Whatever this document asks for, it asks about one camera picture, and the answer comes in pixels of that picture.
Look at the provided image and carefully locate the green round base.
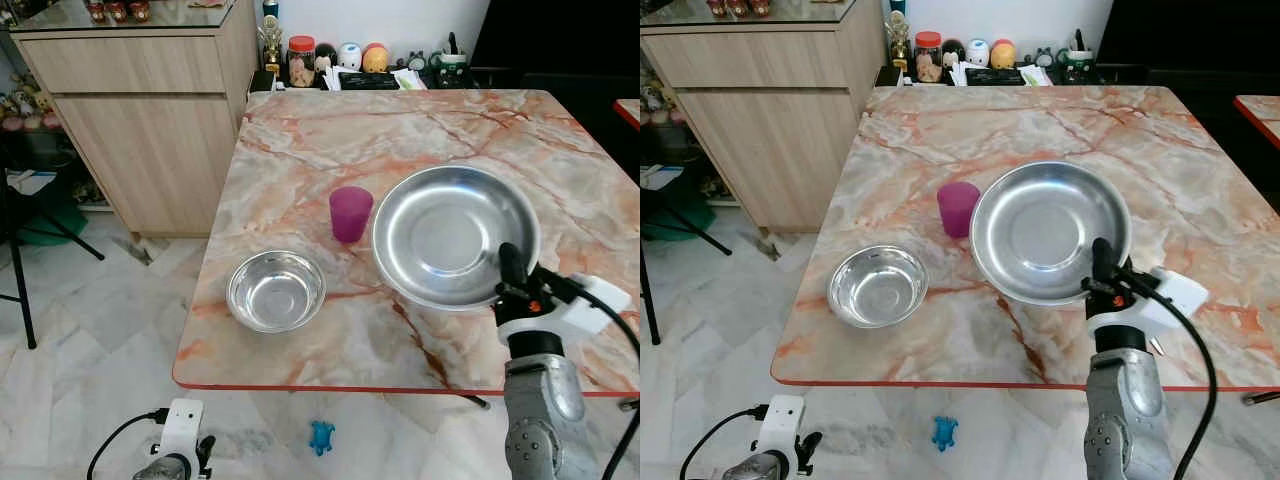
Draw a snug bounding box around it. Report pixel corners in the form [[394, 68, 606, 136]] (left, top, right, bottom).
[[18, 198, 90, 247], [640, 198, 717, 244]]

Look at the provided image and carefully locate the green mug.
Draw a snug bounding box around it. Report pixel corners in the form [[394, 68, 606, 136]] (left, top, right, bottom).
[[1059, 29, 1097, 84], [431, 33, 470, 88]]

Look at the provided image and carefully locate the black flat tray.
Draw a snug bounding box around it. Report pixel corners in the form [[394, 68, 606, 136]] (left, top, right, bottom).
[[339, 70, 403, 92], [963, 66, 1028, 88]]

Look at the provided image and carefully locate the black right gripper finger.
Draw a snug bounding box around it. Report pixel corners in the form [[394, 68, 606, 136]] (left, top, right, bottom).
[[498, 243, 529, 293], [1091, 237, 1122, 288]]

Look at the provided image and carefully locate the light wooden cabinet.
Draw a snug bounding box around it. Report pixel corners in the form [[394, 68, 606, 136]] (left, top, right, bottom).
[[640, 0, 882, 234], [10, 0, 260, 239]]

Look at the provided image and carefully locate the black screen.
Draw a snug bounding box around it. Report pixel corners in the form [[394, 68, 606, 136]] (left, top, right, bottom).
[[1094, 0, 1280, 86], [470, 0, 641, 93]]

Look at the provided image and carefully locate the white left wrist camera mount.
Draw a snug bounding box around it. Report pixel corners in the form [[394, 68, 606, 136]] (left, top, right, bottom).
[[755, 395, 807, 471], [160, 398, 207, 463]]

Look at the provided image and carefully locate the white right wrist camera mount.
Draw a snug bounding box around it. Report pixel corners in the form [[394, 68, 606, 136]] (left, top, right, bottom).
[[1087, 267, 1211, 342], [497, 275, 633, 347]]

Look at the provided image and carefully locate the purple plastic cup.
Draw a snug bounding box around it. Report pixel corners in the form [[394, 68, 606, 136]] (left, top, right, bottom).
[[329, 186, 374, 244], [937, 181, 982, 239]]

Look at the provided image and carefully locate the black tripod stand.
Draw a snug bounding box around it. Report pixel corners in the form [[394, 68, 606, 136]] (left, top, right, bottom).
[[0, 130, 106, 351], [640, 180, 733, 346]]

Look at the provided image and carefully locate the gold trophy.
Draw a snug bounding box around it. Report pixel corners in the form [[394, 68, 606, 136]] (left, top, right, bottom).
[[885, 11, 912, 72], [257, 14, 284, 77]]

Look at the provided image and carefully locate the large steel plate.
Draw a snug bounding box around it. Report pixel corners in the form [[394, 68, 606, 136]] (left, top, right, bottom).
[[372, 165, 542, 311], [970, 161, 1133, 306]]

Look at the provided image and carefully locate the white blue paper box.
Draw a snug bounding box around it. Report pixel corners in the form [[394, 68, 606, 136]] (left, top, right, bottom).
[[4, 169, 58, 197], [640, 164, 685, 192]]

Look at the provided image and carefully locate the red lid glass jar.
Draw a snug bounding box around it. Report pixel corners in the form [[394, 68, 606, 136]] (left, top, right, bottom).
[[914, 31, 945, 84], [287, 36, 318, 89]]

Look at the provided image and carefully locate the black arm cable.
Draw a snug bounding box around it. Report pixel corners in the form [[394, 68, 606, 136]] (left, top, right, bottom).
[[545, 265, 641, 480], [1130, 263, 1220, 480], [87, 407, 169, 480], [680, 404, 769, 480]]

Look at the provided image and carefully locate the small steel bowl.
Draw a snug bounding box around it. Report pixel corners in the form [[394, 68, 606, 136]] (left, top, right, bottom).
[[827, 245, 929, 329], [227, 250, 327, 334]]

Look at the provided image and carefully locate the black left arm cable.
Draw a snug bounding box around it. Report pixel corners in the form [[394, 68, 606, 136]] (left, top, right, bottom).
[[87, 407, 169, 480], [680, 404, 769, 480]]

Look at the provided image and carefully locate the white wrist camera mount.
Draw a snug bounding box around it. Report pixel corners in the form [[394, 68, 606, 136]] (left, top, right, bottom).
[[160, 398, 207, 463], [497, 275, 633, 347], [755, 395, 807, 471], [1087, 267, 1211, 342]]

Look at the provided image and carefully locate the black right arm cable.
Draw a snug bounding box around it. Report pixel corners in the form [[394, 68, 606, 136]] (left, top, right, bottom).
[[1130, 263, 1220, 480], [545, 265, 641, 480]]

